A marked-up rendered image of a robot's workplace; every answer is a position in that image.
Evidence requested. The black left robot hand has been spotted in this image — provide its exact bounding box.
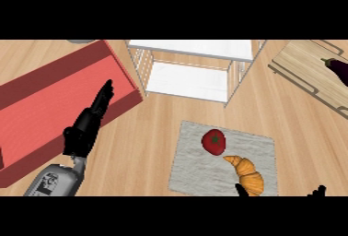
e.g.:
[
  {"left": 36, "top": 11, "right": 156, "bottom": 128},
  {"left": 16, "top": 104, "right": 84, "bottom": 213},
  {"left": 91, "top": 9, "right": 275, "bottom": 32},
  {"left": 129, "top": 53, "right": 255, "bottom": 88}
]
[{"left": 60, "top": 78, "right": 115, "bottom": 159}]

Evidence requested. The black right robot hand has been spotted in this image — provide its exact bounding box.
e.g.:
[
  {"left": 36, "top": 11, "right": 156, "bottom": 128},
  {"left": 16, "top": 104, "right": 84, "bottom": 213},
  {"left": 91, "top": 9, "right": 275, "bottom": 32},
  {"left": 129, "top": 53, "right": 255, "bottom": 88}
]
[{"left": 234, "top": 183, "right": 327, "bottom": 197}]

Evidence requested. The grey placemat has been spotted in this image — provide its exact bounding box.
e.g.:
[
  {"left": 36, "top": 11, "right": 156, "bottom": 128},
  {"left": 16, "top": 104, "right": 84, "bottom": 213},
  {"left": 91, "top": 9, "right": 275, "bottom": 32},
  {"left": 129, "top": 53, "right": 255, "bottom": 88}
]
[{"left": 166, "top": 120, "right": 280, "bottom": 197}]

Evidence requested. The red tomato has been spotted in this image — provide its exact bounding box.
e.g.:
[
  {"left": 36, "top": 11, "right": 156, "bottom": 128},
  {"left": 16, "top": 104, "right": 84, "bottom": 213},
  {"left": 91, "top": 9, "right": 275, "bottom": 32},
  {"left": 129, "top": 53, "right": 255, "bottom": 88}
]
[{"left": 200, "top": 128, "right": 228, "bottom": 157}]

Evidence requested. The white tiered shelf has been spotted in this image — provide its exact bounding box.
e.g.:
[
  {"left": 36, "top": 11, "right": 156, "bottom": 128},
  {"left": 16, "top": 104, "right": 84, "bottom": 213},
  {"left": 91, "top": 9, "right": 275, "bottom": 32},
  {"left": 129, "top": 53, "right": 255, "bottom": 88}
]
[{"left": 125, "top": 40, "right": 268, "bottom": 108}]

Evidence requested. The golden croissant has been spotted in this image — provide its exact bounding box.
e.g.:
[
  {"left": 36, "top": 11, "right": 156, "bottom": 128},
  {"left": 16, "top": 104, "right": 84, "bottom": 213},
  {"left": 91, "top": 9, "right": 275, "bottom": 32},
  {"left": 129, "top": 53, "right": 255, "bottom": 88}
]
[{"left": 221, "top": 155, "right": 265, "bottom": 197}]

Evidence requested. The red box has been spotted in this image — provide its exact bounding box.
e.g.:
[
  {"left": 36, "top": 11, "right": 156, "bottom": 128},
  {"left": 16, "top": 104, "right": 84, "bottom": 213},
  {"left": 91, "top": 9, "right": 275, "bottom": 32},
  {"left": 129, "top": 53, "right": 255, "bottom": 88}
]
[{"left": 0, "top": 40, "right": 147, "bottom": 189}]

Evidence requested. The pale wooden cutting board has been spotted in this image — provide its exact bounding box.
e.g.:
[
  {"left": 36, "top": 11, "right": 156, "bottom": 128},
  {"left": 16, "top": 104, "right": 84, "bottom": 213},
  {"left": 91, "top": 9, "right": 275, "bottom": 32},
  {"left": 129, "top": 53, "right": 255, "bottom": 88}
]
[{"left": 266, "top": 40, "right": 348, "bottom": 119}]

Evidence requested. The dark purple eggplant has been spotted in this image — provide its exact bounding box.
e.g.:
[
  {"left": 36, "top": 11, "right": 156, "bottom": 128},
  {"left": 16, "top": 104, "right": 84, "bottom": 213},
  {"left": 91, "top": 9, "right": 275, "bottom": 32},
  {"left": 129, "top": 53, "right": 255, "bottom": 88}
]
[{"left": 320, "top": 57, "right": 348, "bottom": 88}]

